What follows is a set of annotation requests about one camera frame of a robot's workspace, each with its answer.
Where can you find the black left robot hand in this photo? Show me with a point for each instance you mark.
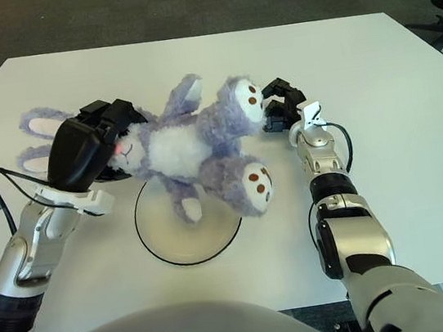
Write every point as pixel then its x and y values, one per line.
pixel 75 153

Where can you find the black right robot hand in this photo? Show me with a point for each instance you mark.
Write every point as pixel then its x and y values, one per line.
pixel 287 103

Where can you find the purple plush bunny doll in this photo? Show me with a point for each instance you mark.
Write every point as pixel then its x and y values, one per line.
pixel 185 146

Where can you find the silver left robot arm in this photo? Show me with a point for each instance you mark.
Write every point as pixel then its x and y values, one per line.
pixel 35 250

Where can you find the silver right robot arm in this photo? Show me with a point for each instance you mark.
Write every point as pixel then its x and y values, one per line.
pixel 321 160

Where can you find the white plate black rim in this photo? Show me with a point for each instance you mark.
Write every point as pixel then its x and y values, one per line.
pixel 199 243

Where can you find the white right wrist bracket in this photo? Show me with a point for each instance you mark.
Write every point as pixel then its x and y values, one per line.
pixel 312 110

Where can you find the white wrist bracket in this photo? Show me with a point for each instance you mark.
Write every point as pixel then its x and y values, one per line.
pixel 94 202
pixel 312 110

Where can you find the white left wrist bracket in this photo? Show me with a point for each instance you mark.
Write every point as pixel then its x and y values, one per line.
pixel 94 202

